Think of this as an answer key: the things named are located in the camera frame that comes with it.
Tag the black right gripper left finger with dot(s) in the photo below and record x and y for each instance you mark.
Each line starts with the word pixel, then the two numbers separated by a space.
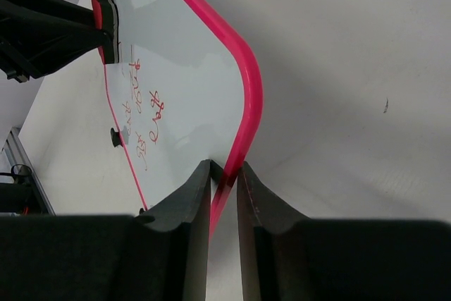
pixel 160 254

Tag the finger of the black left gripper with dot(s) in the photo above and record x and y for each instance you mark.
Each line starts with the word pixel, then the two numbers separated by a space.
pixel 59 8
pixel 34 45

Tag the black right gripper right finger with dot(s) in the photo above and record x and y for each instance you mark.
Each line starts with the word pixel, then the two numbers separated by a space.
pixel 285 255

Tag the red bone shaped eraser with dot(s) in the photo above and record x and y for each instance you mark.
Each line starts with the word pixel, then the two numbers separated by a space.
pixel 106 19

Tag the pink framed whiteboard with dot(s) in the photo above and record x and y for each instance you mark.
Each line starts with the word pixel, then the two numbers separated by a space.
pixel 186 88

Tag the black whiteboard foot left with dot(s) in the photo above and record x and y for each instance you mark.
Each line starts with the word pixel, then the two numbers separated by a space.
pixel 115 138

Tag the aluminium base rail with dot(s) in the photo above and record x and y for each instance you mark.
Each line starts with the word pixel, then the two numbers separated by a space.
pixel 22 193

